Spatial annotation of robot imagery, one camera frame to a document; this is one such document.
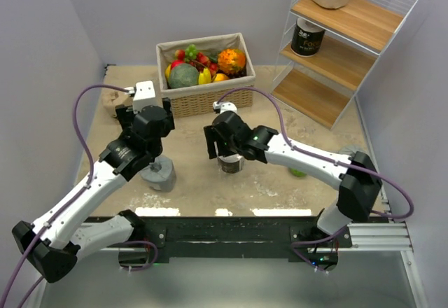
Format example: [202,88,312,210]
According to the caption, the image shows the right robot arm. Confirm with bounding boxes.
[204,111,382,247]

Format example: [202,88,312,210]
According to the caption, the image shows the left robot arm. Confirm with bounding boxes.
[12,98,174,283]

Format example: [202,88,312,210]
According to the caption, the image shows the wicker basket with liner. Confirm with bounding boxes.
[156,32,256,118]

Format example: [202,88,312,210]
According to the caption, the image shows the yellow bananas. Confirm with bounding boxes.
[198,67,212,85]

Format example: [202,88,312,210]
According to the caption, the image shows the orange fruit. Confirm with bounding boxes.
[212,73,230,83]

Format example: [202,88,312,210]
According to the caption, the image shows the green melon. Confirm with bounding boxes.
[168,64,200,89]

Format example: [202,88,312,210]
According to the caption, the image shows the yellow lemon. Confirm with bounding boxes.
[164,64,172,81]

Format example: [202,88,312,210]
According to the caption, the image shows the red apple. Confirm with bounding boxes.
[171,60,185,69]

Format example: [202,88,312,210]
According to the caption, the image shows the orange pumpkin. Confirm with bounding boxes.
[218,48,246,76]

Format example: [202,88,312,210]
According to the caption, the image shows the green lime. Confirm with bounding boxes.
[288,168,307,178]

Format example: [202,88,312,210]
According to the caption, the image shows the green grapes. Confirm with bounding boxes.
[185,44,199,61]

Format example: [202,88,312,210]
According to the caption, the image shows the strawberries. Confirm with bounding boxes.
[174,50,219,77]

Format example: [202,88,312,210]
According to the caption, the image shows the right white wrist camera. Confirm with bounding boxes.
[213,101,237,114]

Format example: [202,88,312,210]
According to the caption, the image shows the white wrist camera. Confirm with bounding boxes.
[213,101,237,114]
[125,80,158,114]

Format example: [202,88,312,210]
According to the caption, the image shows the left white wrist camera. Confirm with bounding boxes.
[125,80,158,114]

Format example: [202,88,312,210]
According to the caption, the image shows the black base frame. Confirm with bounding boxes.
[112,216,352,270]

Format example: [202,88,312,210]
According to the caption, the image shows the white wire wooden shelf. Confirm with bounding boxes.
[272,0,419,129]

